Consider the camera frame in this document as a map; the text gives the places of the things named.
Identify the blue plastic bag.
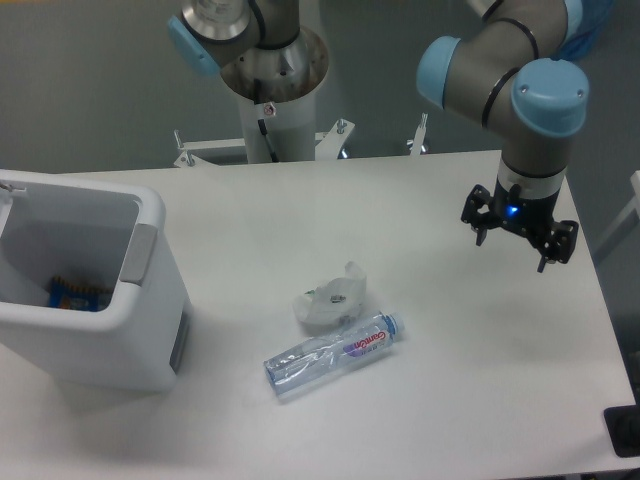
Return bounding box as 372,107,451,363
551,0,615,62

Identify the blue snack packet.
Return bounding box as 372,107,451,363
47,276,113,312

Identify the black device at table edge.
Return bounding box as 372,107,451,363
604,405,639,458

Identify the white furniture leg right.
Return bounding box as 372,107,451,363
592,170,639,266

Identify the white base frame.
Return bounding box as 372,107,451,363
173,113,430,168

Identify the clear plastic water bottle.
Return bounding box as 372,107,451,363
263,312,405,396

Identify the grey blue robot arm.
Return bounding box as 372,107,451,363
167,1,589,264

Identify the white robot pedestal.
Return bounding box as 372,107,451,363
221,27,329,164

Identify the black cable on pedestal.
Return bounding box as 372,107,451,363
253,79,279,164

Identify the white trash can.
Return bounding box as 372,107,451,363
1,170,190,391

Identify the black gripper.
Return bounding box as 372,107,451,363
461,162,579,273

